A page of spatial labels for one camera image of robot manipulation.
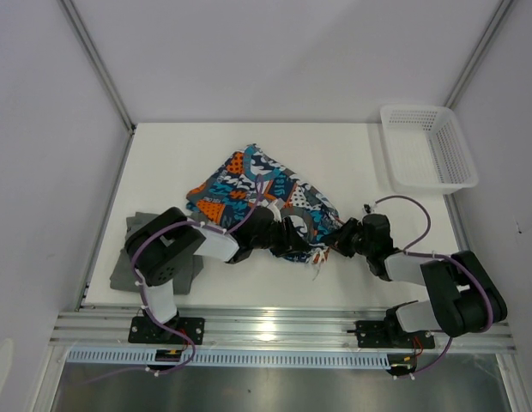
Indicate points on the colourful patterned shorts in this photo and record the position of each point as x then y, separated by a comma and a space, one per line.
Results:
248, 179

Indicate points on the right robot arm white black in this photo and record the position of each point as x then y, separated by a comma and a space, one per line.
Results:
462, 298

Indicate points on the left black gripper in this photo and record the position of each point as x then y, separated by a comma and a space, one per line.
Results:
291, 243

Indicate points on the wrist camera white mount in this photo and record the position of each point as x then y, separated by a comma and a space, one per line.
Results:
279, 210
369, 208

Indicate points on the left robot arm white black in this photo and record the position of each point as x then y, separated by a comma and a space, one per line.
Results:
166, 251

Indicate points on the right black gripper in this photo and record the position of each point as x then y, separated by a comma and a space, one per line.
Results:
346, 229

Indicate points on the aluminium mounting rail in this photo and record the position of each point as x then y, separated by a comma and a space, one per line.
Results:
263, 328

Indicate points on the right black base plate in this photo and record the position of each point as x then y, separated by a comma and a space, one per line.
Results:
379, 334

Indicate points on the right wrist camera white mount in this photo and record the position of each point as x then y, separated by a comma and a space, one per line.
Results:
369, 208

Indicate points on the grey shorts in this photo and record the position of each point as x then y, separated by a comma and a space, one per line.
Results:
122, 278

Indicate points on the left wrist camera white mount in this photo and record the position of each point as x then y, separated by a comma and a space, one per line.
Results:
279, 210

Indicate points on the white plastic basket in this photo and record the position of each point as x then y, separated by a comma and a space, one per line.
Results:
425, 150

